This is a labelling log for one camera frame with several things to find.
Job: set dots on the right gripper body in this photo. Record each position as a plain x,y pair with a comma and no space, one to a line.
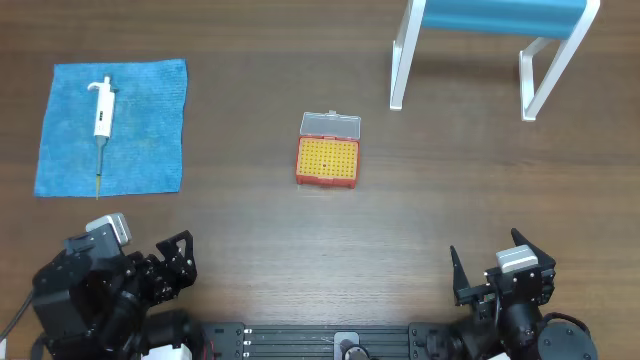
525,287

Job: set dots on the white pipette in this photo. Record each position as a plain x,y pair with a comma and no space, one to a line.
104,112

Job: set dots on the mounting rail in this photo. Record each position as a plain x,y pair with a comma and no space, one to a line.
300,342

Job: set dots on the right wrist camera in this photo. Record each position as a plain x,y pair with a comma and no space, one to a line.
517,260

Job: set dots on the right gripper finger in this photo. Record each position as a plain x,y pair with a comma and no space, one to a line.
542,257
459,285

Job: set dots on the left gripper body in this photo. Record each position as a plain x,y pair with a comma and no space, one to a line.
160,282

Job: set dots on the red and yellow tip box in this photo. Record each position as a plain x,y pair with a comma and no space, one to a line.
327,160

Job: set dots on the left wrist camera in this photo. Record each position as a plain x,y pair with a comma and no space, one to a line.
117,227

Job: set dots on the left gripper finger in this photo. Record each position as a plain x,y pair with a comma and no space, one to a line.
164,249

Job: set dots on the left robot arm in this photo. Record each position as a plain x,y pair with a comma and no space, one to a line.
75,295

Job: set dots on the white and blue stand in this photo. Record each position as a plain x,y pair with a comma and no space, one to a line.
500,15

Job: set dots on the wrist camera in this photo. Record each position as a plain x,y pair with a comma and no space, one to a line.
117,227
517,260

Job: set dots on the blue cloth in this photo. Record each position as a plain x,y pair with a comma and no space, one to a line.
145,130

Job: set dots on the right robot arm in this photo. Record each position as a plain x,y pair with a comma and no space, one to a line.
565,345

